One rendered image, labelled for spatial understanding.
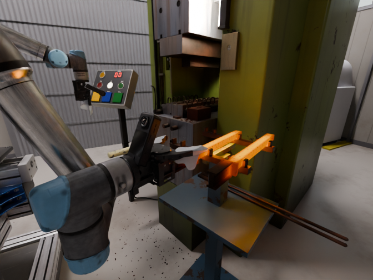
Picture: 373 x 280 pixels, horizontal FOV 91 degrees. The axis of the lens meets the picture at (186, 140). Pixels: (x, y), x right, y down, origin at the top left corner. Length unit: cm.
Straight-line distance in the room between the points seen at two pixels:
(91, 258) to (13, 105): 31
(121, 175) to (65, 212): 10
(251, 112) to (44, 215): 90
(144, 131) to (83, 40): 301
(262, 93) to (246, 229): 61
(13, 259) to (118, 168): 121
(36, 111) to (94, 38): 295
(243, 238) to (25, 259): 119
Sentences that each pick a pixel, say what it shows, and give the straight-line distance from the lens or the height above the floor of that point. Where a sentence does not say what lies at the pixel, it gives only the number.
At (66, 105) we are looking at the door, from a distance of 336.
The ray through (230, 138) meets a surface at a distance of 72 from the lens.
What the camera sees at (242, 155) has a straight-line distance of 56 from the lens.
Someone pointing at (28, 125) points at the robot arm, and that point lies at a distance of 46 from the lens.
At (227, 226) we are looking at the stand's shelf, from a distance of 72.
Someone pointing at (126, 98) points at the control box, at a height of 101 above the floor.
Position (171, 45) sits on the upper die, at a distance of 117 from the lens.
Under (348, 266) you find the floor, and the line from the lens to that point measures 177.
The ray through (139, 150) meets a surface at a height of 101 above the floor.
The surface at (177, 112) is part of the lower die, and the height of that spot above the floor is 94.
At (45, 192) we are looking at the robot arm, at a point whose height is 99.
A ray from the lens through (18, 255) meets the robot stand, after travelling 153.
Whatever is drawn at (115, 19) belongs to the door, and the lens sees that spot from 345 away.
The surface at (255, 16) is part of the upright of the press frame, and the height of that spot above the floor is 141.
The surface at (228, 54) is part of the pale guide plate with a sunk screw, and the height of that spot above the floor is 126.
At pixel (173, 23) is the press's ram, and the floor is 143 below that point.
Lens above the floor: 115
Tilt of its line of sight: 19 degrees down
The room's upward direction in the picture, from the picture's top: straight up
